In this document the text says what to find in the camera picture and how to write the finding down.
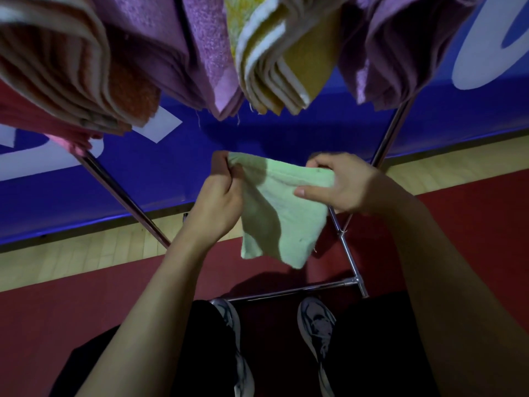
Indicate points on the purple towel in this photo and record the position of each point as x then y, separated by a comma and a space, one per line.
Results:
396, 49
194, 49

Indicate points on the person's right forearm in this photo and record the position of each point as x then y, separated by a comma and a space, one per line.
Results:
467, 301

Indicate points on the person's left grey shoe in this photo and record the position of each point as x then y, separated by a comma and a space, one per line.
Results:
237, 334

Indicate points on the person's black trousers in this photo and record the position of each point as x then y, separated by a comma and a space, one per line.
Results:
380, 351

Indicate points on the person's left forearm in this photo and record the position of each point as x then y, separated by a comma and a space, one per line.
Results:
144, 326

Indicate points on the blue banner with white print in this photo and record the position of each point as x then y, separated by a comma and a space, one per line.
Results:
165, 169

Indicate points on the orange patterned towel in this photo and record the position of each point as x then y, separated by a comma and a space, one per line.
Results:
66, 61

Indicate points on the person's right grey shoe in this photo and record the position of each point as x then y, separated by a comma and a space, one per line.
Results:
318, 326

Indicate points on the person's grey shoe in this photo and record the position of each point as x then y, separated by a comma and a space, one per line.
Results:
318, 326
237, 334

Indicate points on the pink towel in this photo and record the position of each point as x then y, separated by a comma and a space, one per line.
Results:
37, 124

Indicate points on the yellow white cloth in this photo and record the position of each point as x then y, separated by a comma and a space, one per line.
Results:
289, 53

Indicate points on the pale green towel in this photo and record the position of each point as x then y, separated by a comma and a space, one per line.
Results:
281, 219

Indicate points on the person's left hand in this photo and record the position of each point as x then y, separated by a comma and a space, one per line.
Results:
215, 206

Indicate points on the person's right hand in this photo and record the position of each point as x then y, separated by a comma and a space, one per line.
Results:
355, 190

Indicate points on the metal drying rack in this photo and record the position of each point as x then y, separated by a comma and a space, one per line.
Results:
388, 132

